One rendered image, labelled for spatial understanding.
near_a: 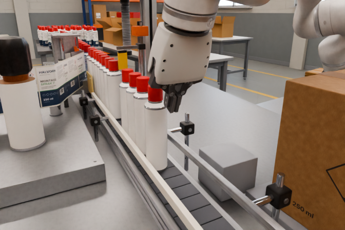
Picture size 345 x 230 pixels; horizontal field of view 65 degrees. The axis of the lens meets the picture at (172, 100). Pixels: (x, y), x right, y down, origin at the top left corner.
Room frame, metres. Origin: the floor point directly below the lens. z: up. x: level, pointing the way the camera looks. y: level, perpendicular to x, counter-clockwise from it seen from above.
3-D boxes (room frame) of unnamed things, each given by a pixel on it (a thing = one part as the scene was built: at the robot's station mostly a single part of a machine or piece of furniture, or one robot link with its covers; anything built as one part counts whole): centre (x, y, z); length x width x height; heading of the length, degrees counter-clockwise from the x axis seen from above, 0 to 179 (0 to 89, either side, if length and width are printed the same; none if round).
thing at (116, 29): (3.82, 0.66, 0.97); 0.46 x 0.44 x 0.37; 39
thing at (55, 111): (0.92, 0.43, 0.97); 0.05 x 0.05 x 0.19
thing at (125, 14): (1.08, 0.18, 1.18); 0.04 x 0.04 x 0.21
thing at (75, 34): (1.22, 0.47, 1.14); 0.14 x 0.11 x 0.01; 27
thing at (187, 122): (0.63, -0.02, 0.91); 0.07 x 0.03 x 0.17; 117
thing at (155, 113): (0.57, 0.04, 0.98); 0.05 x 0.05 x 0.20
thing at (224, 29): (5.22, -0.89, 0.97); 0.44 x 0.42 x 0.37; 121
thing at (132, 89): (0.69, 0.10, 0.98); 0.05 x 0.05 x 0.20
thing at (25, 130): (0.69, 0.41, 1.03); 0.09 x 0.09 x 0.30
